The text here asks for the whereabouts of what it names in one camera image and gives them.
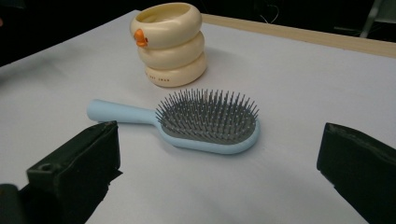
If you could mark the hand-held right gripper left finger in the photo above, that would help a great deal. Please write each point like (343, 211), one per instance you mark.
(77, 161)

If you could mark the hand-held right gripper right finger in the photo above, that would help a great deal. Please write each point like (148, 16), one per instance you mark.
(364, 168)

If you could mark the light blue hairbrush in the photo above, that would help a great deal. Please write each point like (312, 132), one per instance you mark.
(124, 112)

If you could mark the cream duck holder cup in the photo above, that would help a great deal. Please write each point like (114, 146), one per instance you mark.
(174, 59)

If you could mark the grey metal stand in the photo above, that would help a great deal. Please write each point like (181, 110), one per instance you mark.
(372, 17)

